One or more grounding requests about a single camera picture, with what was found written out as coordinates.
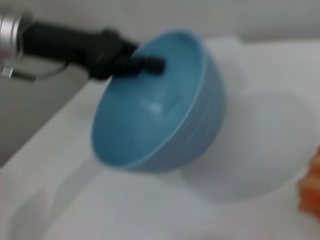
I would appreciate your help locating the blue bowl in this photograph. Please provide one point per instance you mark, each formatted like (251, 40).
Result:
(150, 125)

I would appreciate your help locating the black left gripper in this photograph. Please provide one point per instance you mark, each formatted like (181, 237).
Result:
(75, 47)

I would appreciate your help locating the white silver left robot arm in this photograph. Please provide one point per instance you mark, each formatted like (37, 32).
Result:
(10, 35)

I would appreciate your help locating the orange striped bread roll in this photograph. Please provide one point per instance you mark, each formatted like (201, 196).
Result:
(311, 192)

